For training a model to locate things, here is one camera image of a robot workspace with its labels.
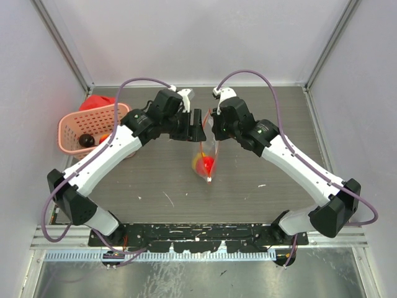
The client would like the clear zip top bag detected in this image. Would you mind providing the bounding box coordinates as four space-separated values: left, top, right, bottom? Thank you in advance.
192 110 220 184

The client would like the white slotted cable duct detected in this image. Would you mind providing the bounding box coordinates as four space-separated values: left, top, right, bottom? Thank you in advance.
43 249 277 263

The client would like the yellow toy pear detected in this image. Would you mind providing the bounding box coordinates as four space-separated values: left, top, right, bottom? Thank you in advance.
192 152 205 171

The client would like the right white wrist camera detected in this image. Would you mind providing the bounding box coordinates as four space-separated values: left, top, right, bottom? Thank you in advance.
212 87 237 115

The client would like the dark brown toy fruit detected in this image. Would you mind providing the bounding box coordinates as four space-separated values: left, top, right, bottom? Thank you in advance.
78 133 95 148

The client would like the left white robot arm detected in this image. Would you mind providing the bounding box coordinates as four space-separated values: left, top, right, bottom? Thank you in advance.
47 89 206 246

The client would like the red toy apple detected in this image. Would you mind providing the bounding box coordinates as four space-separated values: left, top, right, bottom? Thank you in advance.
196 156 215 176

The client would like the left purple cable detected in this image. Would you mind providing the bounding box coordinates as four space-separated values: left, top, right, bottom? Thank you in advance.
42 77 174 268

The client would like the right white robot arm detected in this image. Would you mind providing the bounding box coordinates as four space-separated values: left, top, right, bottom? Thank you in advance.
211 96 361 245

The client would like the pink plastic basket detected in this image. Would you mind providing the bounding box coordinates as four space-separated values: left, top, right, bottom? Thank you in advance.
57 102 136 160

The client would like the red cloth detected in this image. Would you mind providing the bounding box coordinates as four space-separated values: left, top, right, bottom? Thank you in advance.
79 94 115 111

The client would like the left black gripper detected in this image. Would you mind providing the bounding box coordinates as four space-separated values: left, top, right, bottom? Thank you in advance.
162 107 205 142

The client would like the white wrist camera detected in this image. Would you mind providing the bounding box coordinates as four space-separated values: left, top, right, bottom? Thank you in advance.
212 87 237 115
168 85 195 113

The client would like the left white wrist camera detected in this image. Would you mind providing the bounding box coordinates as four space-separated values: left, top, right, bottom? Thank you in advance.
168 85 195 113

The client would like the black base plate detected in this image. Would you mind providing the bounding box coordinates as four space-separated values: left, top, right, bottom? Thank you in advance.
105 223 293 253

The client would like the red yellow toy mango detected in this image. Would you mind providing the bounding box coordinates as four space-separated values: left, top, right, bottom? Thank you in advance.
99 134 109 144

